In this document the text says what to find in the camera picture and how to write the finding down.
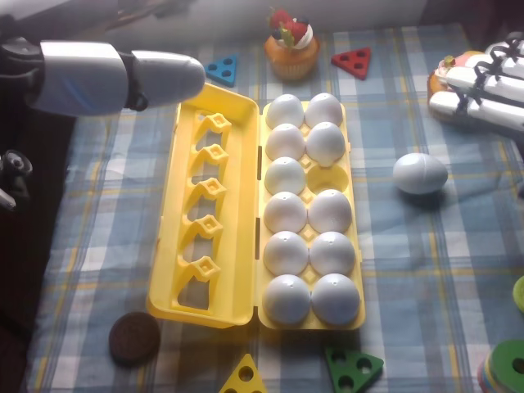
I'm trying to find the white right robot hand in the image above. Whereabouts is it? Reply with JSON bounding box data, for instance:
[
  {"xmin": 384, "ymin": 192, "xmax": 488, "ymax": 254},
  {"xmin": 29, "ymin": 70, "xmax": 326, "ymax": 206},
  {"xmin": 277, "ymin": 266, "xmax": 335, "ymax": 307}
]
[{"xmin": 427, "ymin": 33, "xmax": 524, "ymax": 143}]

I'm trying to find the white toy egg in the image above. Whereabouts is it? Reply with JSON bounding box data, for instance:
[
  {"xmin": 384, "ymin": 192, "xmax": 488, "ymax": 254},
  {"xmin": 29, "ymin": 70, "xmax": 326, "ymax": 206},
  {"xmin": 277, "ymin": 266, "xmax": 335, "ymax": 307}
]
[
  {"xmin": 309, "ymin": 231, "xmax": 356, "ymax": 276},
  {"xmin": 262, "ymin": 273, "xmax": 312, "ymax": 327},
  {"xmin": 306, "ymin": 188, "xmax": 354, "ymax": 234},
  {"xmin": 264, "ymin": 156, "xmax": 307, "ymax": 196},
  {"xmin": 310, "ymin": 273, "xmax": 361, "ymax": 327},
  {"xmin": 305, "ymin": 121, "xmax": 347, "ymax": 168},
  {"xmin": 265, "ymin": 93, "xmax": 306, "ymax": 129},
  {"xmin": 305, "ymin": 93, "xmax": 344, "ymax": 128},
  {"xmin": 264, "ymin": 230, "xmax": 310, "ymax": 275},
  {"xmin": 264, "ymin": 122, "xmax": 307, "ymax": 161},
  {"xmin": 264, "ymin": 191, "xmax": 309, "ymax": 233},
  {"xmin": 392, "ymin": 152, "xmax": 449, "ymax": 196}
]

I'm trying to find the yellow egg carton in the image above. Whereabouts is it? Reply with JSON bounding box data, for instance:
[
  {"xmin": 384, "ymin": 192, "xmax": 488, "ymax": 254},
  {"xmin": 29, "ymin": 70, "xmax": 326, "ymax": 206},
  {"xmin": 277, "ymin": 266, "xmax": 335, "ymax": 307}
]
[{"xmin": 146, "ymin": 81, "xmax": 367, "ymax": 331}]

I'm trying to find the peach topped toy cupcake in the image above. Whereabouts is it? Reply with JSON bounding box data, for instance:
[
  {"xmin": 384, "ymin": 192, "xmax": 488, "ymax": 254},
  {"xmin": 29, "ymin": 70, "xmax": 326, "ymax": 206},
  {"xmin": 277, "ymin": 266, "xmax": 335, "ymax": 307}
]
[{"xmin": 427, "ymin": 50, "xmax": 488, "ymax": 124}]

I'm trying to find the red triangle block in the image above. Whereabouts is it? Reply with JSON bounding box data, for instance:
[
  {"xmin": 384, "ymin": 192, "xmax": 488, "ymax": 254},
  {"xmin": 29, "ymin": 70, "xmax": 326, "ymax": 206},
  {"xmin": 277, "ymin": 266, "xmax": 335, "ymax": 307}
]
[{"xmin": 330, "ymin": 47, "xmax": 373, "ymax": 82}]

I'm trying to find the blue plaid tablecloth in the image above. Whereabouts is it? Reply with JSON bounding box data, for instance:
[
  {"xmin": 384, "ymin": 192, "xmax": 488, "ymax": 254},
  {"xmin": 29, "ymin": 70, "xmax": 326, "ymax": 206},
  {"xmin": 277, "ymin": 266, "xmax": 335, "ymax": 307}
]
[{"xmin": 24, "ymin": 22, "xmax": 524, "ymax": 393}]

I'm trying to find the strawberry topped toy cupcake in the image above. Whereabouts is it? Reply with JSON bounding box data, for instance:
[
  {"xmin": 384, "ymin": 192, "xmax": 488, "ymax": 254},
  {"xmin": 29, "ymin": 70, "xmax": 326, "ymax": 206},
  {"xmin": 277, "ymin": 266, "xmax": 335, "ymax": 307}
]
[{"xmin": 263, "ymin": 7, "xmax": 321, "ymax": 81}]

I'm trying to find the blue triangle block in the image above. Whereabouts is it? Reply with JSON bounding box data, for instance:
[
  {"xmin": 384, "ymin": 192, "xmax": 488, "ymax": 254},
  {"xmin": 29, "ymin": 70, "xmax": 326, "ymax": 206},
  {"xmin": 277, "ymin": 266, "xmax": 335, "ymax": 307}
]
[{"xmin": 203, "ymin": 52, "xmax": 239, "ymax": 88}]

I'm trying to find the stack of coloured rings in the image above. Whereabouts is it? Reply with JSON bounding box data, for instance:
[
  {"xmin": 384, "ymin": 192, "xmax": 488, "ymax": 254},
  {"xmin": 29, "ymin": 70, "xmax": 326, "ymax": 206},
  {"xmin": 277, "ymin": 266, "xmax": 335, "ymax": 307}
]
[{"xmin": 477, "ymin": 354, "xmax": 499, "ymax": 393}]

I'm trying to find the green triangle block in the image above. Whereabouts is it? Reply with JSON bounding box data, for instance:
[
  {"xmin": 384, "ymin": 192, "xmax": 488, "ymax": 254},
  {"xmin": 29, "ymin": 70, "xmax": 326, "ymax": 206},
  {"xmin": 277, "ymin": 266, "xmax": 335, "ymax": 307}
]
[{"xmin": 324, "ymin": 346, "xmax": 386, "ymax": 393}]

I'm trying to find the yellow triangle block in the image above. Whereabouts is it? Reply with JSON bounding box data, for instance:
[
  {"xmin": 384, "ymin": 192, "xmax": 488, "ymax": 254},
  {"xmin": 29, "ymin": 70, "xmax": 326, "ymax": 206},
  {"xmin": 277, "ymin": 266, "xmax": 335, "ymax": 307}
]
[{"xmin": 219, "ymin": 353, "xmax": 269, "ymax": 393}]

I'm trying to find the chocolate sandwich cookie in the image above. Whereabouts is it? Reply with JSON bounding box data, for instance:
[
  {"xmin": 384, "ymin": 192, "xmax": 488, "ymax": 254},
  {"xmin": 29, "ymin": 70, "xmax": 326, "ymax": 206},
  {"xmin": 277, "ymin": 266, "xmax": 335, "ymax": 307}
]
[{"xmin": 108, "ymin": 311, "xmax": 160, "ymax": 367}]

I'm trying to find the lime green ring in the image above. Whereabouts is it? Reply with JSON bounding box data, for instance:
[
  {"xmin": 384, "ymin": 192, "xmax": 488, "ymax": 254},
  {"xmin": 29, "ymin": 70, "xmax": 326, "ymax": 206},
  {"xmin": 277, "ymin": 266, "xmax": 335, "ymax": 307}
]
[{"xmin": 512, "ymin": 274, "xmax": 524, "ymax": 315}]

